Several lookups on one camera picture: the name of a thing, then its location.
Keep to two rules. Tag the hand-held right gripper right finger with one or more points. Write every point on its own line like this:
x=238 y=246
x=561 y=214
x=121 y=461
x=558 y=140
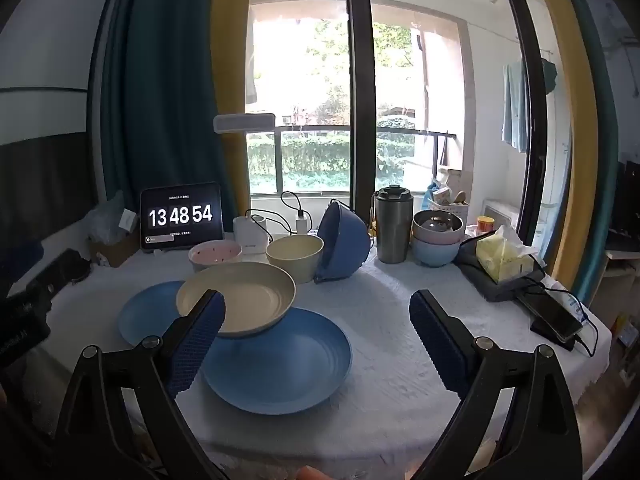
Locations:
x=440 y=340

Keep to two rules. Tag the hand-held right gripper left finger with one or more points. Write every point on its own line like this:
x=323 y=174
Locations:
x=200 y=340

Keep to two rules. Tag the small blue plate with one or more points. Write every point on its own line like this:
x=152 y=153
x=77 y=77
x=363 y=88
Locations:
x=145 y=315

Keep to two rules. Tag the cream plate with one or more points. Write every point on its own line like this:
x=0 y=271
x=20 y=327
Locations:
x=250 y=295

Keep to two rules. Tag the pink spotted bowl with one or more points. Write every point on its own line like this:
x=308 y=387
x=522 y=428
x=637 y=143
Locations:
x=215 y=255

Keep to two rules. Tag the large blue plate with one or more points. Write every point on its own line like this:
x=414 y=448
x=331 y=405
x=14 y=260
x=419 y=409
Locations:
x=300 y=360

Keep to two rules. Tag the cream bowl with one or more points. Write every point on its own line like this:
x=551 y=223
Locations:
x=295 y=260

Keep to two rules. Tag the dark blue bowl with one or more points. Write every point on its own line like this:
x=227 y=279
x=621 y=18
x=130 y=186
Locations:
x=345 y=240

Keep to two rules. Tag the person's right hand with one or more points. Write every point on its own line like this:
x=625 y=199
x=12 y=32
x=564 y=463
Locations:
x=312 y=474

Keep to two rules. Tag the black round device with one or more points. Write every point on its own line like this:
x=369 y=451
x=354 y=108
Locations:
x=70 y=267

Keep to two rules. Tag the grey folded towel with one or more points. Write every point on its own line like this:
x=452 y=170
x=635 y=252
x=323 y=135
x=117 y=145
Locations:
x=480 y=280

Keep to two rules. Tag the light blue bowl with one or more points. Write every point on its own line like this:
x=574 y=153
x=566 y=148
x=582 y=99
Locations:
x=435 y=255

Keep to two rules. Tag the yellow tissue pack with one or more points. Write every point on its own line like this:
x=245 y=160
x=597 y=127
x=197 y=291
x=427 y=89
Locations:
x=500 y=260

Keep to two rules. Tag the white desk appliance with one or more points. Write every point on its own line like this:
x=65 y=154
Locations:
x=250 y=240

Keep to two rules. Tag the black smartphone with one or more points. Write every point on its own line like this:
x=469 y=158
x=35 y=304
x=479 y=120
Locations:
x=550 y=315

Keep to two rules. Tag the cardboard box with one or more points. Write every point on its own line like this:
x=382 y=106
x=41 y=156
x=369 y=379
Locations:
x=115 y=252

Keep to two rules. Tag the black power bank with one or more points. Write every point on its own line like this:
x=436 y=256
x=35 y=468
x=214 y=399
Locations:
x=555 y=342

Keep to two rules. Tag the steel-lined pink bowl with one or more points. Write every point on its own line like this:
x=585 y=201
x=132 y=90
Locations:
x=437 y=222

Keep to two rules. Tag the steel tumbler with black lid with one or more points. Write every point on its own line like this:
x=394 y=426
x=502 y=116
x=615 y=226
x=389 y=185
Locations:
x=392 y=230

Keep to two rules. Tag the orange-lidded jar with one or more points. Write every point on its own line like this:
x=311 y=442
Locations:
x=485 y=224

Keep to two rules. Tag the tablet with clock display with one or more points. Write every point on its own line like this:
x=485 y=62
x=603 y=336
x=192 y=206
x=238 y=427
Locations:
x=180 y=215

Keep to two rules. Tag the clear plastic bag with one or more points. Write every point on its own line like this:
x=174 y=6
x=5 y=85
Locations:
x=102 y=220

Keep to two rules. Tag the white plastic basket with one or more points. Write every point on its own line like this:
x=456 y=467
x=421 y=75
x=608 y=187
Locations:
x=450 y=211

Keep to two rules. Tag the yellow bag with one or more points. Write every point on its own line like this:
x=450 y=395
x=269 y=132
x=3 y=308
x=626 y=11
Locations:
x=371 y=230

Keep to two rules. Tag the white plastic packet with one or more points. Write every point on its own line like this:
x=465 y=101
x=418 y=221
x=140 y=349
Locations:
x=565 y=300

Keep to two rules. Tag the white box appliance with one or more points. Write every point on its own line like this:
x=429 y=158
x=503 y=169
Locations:
x=502 y=217

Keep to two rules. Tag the small white box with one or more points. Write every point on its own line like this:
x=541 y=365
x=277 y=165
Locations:
x=128 y=221

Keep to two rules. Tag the small printed carton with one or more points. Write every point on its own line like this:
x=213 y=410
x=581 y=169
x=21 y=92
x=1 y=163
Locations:
x=442 y=196

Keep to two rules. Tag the round wooden item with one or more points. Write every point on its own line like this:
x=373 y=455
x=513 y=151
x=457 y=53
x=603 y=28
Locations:
x=460 y=196

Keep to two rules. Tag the blue snack packet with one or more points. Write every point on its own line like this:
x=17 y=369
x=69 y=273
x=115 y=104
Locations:
x=431 y=192

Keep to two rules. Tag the white plug charger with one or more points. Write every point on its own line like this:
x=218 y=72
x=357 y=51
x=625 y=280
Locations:
x=302 y=222

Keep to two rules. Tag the light wooden shelf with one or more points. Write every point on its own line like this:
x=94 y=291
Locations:
x=620 y=270

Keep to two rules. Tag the white bar lamp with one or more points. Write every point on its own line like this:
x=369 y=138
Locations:
x=245 y=123

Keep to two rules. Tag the black balcony railing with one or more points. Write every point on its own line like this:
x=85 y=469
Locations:
x=310 y=129

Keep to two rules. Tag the teal curtain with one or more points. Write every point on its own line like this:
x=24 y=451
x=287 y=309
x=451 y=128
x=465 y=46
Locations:
x=160 y=85
x=605 y=160

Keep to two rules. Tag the yellow curtain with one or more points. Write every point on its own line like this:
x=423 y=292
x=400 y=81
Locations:
x=575 y=135
x=230 y=60

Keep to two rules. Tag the light blue hanging cloth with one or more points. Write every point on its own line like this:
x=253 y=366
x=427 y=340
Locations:
x=515 y=105

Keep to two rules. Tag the grey hanging cloth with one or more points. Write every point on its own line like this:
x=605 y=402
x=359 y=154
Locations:
x=251 y=80

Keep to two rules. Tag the teal hanging shirt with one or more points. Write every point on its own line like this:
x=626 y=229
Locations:
x=549 y=75

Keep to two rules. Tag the black door frame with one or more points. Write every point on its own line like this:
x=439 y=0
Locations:
x=530 y=110
x=357 y=85

